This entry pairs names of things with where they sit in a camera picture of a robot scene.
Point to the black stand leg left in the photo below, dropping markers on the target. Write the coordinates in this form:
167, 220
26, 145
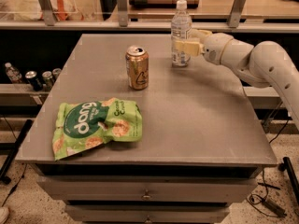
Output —
10, 150

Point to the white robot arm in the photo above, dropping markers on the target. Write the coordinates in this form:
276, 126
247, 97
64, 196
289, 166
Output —
263, 65

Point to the orange white plastic bag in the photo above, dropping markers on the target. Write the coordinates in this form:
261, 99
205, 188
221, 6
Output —
30, 10

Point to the black stand leg right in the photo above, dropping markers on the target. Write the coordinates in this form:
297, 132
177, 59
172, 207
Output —
286, 165

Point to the white shoe tip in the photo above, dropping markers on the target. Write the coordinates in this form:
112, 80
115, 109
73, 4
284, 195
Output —
4, 214

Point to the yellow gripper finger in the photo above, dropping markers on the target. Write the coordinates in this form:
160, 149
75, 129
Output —
201, 35
193, 48

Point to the green can on shelf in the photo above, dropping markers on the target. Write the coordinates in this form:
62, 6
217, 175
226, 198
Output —
48, 79

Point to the upper grey cabinet drawer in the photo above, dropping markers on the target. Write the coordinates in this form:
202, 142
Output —
146, 189

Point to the metal rail bracket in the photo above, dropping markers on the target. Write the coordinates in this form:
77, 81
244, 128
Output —
235, 13
47, 12
122, 13

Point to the grey cabinet drawer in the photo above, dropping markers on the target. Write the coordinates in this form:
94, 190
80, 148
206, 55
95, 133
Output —
155, 214
146, 189

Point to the clear plastic water bottle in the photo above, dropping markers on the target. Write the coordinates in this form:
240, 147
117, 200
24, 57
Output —
181, 26

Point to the green snack chip bag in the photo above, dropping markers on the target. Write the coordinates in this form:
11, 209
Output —
81, 127

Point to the dark can on shelf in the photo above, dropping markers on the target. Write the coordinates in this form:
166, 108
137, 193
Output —
33, 79

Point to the silver can on shelf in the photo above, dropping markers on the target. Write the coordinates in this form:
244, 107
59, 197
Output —
56, 72

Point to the small water bottle on shelf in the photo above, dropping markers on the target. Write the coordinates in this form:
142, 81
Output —
13, 74

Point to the gold soda can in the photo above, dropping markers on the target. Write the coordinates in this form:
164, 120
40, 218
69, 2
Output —
137, 65

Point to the lower grey cabinet drawer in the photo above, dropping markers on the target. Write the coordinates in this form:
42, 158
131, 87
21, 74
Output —
155, 214

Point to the right metal rail bracket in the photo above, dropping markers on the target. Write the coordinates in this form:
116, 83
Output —
235, 13

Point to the left metal rail bracket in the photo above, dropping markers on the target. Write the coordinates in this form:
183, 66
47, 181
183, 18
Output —
47, 12

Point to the black stand leg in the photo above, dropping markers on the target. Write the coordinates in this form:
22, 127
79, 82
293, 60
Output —
286, 165
10, 150

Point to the middle metal rail bracket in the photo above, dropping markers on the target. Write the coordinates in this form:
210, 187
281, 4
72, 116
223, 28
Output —
122, 13

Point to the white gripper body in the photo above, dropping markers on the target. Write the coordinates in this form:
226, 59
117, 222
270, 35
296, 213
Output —
215, 49

